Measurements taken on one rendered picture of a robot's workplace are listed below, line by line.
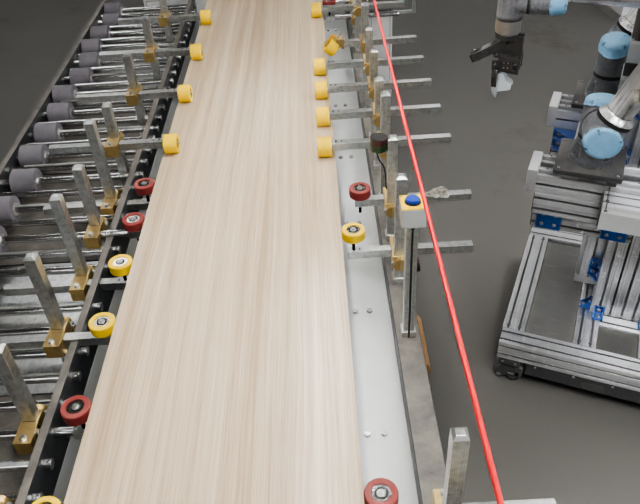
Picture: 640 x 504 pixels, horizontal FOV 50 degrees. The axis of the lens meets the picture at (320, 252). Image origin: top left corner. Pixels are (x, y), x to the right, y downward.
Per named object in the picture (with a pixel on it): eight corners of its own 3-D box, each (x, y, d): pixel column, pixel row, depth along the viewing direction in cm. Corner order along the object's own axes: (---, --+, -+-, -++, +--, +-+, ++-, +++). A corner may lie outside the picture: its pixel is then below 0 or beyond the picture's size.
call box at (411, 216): (422, 215, 201) (423, 193, 196) (425, 230, 196) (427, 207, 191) (398, 217, 201) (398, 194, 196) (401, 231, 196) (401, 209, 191)
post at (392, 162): (395, 241, 270) (397, 132, 240) (396, 247, 267) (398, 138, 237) (386, 242, 270) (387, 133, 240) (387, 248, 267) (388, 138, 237)
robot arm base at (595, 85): (626, 88, 277) (631, 65, 271) (623, 105, 266) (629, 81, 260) (586, 83, 282) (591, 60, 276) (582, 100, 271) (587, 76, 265)
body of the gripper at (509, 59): (517, 77, 211) (522, 39, 203) (488, 74, 213) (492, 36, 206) (521, 67, 216) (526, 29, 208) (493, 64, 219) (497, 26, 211)
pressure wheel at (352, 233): (352, 244, 248) (351, 218, 241) (369, 252, 244) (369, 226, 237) (337, 255, 244) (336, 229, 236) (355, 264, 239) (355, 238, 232)
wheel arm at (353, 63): (422, 60, 333) (422, 53, 331) (423, 64, 330) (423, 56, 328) (318, 67, 334) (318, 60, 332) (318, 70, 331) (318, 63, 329)
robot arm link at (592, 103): (614, 125, 236) (623, 88, 228) (616, 144, 226) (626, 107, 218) (577, 122, 239) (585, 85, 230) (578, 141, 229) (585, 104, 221)
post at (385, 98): (388, 196, 287) (389, 89, 256) (389, 201, 284) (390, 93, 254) (380, 197, 287) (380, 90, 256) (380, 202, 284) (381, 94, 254)
